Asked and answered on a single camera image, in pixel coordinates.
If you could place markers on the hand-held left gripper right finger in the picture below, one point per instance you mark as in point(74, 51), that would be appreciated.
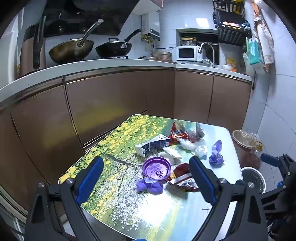
point(202, 179)

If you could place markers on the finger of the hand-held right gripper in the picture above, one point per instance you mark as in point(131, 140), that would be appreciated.
point(274, 197)
point(269, 159)

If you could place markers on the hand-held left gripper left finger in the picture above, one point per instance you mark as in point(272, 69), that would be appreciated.
point(91, 176)

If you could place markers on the white trash bucket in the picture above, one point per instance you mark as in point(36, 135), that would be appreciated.
point(253, 182)

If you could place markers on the red and silver snack bag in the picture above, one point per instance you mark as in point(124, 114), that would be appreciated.
point(181, 178)

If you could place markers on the clear plastic oil jug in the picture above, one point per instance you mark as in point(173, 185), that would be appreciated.
point(244, 141)

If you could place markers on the small light purple wrapper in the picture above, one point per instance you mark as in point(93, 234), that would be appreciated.
point(217, 145)

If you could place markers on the clear plastic wrapper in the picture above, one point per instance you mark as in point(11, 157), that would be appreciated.
point(193, 136)

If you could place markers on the purple plastic lid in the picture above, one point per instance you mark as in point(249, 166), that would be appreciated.
point(157, 168)

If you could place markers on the red and blue snack packet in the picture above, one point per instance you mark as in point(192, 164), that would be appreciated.
point(179, 137)

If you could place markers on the silver foil wrapper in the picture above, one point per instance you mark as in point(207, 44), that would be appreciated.
point(200, 131)

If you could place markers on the red candy wrapper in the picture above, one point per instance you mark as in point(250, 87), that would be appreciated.
point(174, 127)

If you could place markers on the white and blue milk carton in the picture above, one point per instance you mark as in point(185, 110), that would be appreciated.
point(151, 145)

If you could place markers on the row of brown cabinet doors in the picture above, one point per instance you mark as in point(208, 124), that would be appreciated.
point(104, 104)

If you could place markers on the white bowl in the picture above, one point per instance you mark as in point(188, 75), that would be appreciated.
point(227, 67)

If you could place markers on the teal plastic bag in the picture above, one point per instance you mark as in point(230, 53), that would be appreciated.
point(254, 54)

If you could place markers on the white kitchen countertop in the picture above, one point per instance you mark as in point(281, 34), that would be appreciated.
point(104, 64)

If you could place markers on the hanging brown and white bags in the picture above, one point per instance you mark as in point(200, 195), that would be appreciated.
point(263, 39)

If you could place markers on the chrome faucet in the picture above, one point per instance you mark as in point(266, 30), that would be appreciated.
point(211, 49)

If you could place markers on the steel wok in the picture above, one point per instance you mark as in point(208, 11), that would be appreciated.
point(69, 52)

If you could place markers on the white microwave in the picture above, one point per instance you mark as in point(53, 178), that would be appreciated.
point(186, 53)

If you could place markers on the black frying pan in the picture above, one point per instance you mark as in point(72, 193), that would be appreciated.
point(113, 48)

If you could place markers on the black dish rack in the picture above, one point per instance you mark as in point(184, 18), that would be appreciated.
point(231, 32)

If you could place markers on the glass bowl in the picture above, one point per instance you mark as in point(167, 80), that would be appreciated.
point(188, 41)

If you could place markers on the brown rice cooker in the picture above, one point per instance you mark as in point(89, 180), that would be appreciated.
point(26, 51)

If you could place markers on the black range hood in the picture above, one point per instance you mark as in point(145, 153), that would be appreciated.
point(92, 16)

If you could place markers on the white water heater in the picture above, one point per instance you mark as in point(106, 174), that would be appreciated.
point(151, 23)

